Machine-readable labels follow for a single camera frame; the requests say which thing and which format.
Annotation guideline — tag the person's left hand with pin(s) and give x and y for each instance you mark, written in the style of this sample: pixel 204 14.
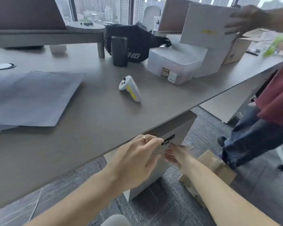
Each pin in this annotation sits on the person's left hand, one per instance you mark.
pixel 132 160

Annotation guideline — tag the person's right hand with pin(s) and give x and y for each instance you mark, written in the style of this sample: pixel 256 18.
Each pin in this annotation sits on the person's right hand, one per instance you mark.
pixel 180 157

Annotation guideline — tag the stack of white paper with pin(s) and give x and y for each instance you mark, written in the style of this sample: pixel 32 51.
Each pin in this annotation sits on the stack of white paper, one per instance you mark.
pixel 33 98

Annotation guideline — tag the person's left forearm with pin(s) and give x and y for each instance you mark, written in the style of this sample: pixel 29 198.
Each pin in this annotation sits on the person's left forearm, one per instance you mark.
pixel 80 200

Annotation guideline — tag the person's right forearm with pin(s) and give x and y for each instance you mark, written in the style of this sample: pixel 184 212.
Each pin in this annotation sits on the person's right forearm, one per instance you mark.
pixel 221 200

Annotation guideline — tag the person's light trouser leg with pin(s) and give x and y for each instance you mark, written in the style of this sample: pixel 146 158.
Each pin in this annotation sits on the person's light trouser leg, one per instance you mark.
pixel 116 221

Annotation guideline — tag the translucent plastic storage box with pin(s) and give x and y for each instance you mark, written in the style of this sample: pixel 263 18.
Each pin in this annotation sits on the translucent plastic storage box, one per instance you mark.
pixel 172 63

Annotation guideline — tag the taped cardboard box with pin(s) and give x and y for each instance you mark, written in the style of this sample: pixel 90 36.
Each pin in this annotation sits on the taped cardboard box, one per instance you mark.
pixel 217 167

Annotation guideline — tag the white controller yellow label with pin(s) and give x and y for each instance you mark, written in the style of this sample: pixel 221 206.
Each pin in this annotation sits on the white controller yellow label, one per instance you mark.
pixel 130 88

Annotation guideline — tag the black fabric bag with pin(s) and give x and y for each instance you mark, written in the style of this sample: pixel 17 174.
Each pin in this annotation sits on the black fabric bag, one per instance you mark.
pixel 141 42

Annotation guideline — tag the brown cardboard box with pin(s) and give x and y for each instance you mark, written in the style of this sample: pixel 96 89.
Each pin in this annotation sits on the brown cardboard box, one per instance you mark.
pixel 238 50

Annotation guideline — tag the black flat device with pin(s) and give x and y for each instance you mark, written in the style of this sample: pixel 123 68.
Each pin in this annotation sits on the black flat device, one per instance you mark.
pixel 253 51

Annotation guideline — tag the small white case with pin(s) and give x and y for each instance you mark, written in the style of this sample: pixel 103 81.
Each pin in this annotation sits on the small white case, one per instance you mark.
pixel 57 48

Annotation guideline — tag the small white carton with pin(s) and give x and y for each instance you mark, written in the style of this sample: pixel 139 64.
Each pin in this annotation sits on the small white carton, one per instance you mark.
pixel 157 23

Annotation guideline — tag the flat white box yellow label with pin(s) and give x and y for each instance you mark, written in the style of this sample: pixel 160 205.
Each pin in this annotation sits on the flat white box yellow label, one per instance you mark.
pixel 205 23

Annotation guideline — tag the small dark clips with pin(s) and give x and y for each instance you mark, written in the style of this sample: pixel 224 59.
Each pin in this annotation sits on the small dark clips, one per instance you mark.
pixel 88 23

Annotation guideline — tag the brown desk divider panel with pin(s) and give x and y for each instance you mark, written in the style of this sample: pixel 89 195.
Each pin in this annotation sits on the brown desk divider panel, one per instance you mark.
pixel 172 14
pixel 26 12

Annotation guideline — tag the bright green plastic item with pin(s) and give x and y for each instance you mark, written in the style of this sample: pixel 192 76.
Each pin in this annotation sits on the bright green plastic item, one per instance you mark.
pixel 273 45

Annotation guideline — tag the brown desk shelf riser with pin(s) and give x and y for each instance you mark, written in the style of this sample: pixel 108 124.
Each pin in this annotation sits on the brown desk shelf riser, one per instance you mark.
pixel 49 35

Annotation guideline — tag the white oval object black rim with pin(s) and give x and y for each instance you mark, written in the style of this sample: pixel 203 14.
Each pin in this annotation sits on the white oval object black rim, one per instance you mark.
pixel 1 66

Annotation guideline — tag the dark window frame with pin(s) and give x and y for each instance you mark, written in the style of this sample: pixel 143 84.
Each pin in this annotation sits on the dark window frame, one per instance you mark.
pixel 131 10

